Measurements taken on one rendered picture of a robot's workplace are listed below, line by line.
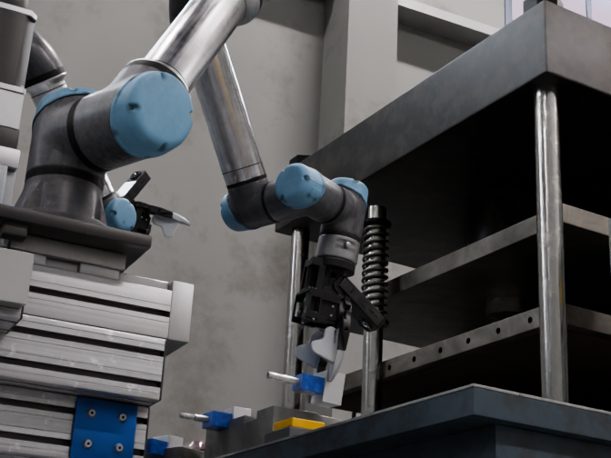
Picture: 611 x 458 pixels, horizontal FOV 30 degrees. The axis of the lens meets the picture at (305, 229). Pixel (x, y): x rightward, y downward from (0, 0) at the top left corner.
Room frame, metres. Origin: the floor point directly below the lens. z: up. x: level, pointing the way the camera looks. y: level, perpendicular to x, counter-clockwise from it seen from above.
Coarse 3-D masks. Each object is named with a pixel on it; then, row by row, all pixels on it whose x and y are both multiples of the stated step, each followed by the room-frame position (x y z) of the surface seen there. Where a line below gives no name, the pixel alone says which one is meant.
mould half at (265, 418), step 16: (240, 416) 2.02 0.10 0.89; (256, 416) 1.96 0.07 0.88; (272, 416) 1.91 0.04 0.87; (288, 416) 1.93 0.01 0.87; (304, 416) 1.94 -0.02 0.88; (320, 416) 1.96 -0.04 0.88; (208, 432) 2.13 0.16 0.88; (224, 432) 2.07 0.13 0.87; (240, 432) 2.01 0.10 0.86; (256, 432) 1.96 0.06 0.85; (208, 448) 2.12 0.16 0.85; (224, 448) 2.07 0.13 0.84; (240, 448) 2.01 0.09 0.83
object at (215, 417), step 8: (232, 408) 2.07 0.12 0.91; (240, 408) 2.07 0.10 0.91; (184, 416) 2.04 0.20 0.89; (192, 416) 2.04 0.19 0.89; (200, 416) 2.05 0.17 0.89; (208, 416) 2.06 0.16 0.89; (216, 416) 2.05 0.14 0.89; (224, 416) 2.06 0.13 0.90; (232, 416) 2.06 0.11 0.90; (208, 424) 2.06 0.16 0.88; (216, 424) 2.05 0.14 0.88; (224, 424) 2.06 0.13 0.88
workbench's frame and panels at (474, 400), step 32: (384, 416) 1.50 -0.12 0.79; (416, 416) 1.44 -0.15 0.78; (448, 416) 1.38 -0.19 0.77; (480, 416) 1.35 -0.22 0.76; (512, 416) 1.37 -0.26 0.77; (544, 416) 1.39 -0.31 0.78; (576, 416) 1.42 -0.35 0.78; (608, 416) 1.45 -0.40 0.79; (288, 448) 1.72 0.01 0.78; (320, 448) 1.64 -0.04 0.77; (352, 448) 1.59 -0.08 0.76; (384, 448) 1.58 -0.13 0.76; (416, 448) 1.52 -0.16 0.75; (448, 448) 1.46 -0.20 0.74; (480, 448) 1.40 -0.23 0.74; (512, 448) 1.39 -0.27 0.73; (544, 448) 1.42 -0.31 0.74; (576, 448) 1.44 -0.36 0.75; (608, 448) 1.47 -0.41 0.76
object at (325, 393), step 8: (272, 376) 1.88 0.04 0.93; (280, 376) 1.88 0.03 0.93; (288, 376) 1.89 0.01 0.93; (296, 376) 1.91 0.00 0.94; (304, 376) 1.88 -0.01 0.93; (312, 376) 1.89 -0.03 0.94; (320, 376) 1.91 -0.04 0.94; (336, 376) 1.90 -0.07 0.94; (344, 376) 1.91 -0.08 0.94; (296, 384) 1.90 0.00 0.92; (304, 384) 1.88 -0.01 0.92; (312, 384) 1.89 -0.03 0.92; (320, 384) 1.89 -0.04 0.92; (328, 384) 1.90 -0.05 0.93; (336, 384) 1.90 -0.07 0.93; (296, 392) 1.92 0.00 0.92; (304, 392) 1.91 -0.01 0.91; (312, 392) 1.90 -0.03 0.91; (320, 392) 1.90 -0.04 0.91; (328, 392) 1.90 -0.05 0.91; (336, 392) 1.90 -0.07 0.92; (312, 400) 1.94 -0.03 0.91; (320, 400) 1.90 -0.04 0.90; (328, 400) 1.90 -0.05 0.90; (336, 400) 1.91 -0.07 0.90
